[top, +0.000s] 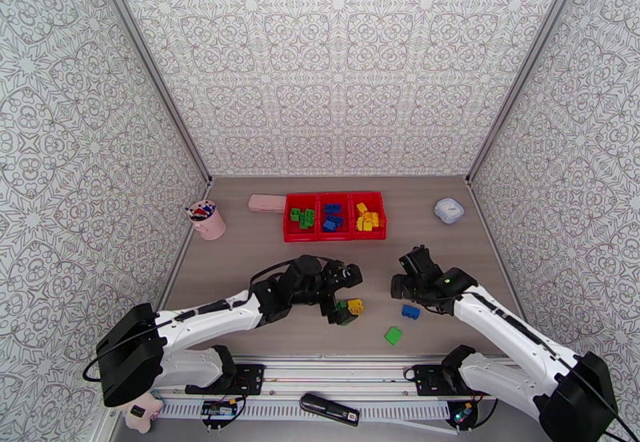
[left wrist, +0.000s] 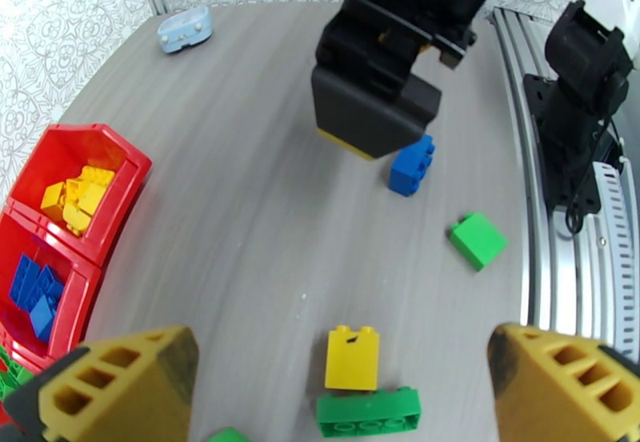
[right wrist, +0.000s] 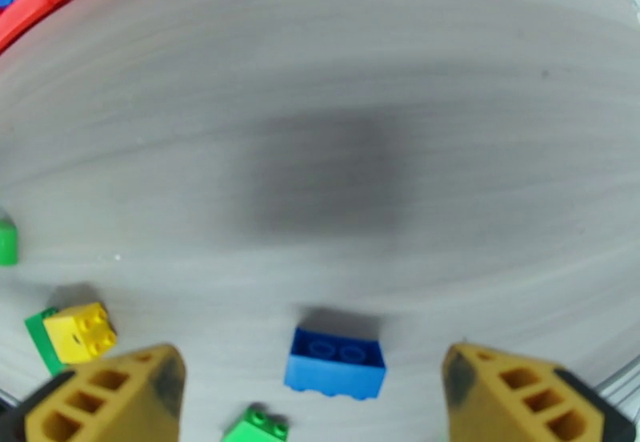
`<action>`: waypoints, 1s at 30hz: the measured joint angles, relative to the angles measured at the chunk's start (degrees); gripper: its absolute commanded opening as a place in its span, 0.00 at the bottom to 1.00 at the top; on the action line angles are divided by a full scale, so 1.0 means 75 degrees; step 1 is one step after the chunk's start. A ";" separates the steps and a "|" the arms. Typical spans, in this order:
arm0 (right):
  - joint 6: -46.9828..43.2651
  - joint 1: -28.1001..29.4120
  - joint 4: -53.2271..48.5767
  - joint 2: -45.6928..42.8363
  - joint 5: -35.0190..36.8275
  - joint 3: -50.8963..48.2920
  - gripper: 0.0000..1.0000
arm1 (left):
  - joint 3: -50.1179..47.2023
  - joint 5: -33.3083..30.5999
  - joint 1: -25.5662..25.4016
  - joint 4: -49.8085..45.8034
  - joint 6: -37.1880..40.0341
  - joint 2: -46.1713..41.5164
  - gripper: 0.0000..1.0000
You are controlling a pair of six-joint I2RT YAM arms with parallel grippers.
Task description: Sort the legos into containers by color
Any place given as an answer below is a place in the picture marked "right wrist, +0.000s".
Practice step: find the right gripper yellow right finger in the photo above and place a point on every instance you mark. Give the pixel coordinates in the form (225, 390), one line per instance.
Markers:
(500, 405)

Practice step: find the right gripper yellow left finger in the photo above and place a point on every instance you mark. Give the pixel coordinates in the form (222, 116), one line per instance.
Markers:
(120, 400)

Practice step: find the yellow square lego brick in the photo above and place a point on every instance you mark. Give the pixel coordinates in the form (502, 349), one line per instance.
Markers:
(75, 335)

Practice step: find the green lego brick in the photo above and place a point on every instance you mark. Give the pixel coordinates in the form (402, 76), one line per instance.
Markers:
(7, 248)
(255, 428)
(42, 345)

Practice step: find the aluminium table edge rail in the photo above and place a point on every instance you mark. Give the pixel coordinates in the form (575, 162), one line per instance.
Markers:
(625, 375)

